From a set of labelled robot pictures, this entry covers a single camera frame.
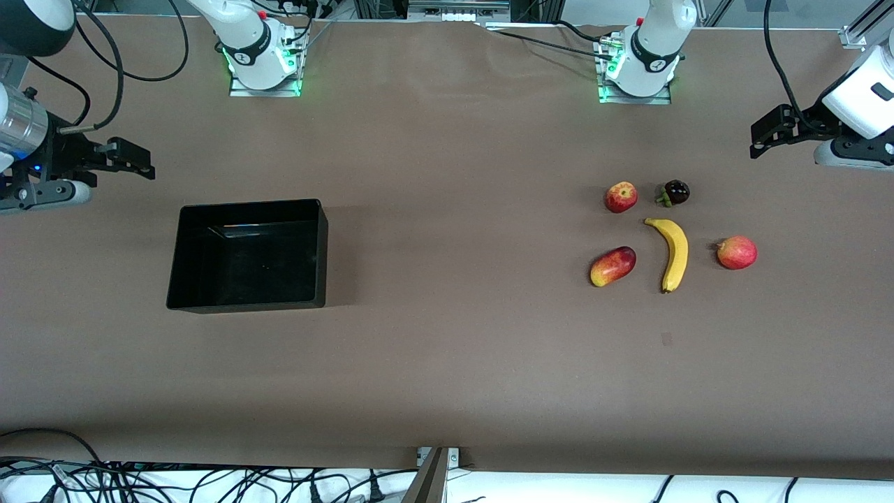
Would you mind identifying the black plastic box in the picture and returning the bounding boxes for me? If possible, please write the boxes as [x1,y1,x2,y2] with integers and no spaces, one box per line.
[166,199,329,313]

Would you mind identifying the yellow banana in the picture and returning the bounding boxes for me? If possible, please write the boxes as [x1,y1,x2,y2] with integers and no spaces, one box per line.
[644,217,689,294]

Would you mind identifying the small red apple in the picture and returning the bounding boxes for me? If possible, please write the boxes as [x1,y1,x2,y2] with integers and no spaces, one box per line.
[605,182,638,214]

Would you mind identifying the red apple far right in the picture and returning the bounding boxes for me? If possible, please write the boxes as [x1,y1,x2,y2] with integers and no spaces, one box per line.
[716,235,759,270]

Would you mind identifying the aluminium corner profile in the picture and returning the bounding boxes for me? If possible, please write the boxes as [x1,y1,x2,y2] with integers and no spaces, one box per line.
[840,0,894,50]

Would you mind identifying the dark purple mangosteen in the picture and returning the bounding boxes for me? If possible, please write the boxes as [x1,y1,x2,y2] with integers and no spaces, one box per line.
[655,180,691,208]

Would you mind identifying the red yellow mango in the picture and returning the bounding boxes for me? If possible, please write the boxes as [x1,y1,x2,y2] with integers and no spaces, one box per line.
[589,246,638,288]

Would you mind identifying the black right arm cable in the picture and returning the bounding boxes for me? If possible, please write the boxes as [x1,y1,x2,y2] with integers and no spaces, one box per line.
[27,0,191,133]

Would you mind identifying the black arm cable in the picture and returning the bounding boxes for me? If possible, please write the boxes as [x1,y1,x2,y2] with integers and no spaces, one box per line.
[27,0,191,133]
[763,0,818,133]

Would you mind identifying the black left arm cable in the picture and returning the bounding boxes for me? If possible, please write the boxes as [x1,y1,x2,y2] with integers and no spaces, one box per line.
[763,0,818,133]

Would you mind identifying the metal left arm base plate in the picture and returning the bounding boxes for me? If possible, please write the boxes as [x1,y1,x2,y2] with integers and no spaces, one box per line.
[595,35,673,105]

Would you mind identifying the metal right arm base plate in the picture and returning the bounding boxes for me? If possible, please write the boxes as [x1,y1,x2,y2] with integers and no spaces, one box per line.
[229,31,308,98]

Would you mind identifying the black cable on table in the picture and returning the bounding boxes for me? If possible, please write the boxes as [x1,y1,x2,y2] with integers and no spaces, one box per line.
[489,20,619,62]

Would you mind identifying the black looping cable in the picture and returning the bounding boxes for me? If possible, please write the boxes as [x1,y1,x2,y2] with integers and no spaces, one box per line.
[0,428,105,467]

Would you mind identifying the tangled black cables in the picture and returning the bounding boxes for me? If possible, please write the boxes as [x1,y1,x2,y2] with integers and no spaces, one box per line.
[0,458,420,503]

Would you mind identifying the silver metal rail unit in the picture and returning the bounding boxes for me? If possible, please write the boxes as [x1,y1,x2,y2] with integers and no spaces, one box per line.
[407,0,512,23]

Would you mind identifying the grey aluminium post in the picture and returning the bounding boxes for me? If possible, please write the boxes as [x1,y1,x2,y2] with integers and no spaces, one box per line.
[402,447,448,503]

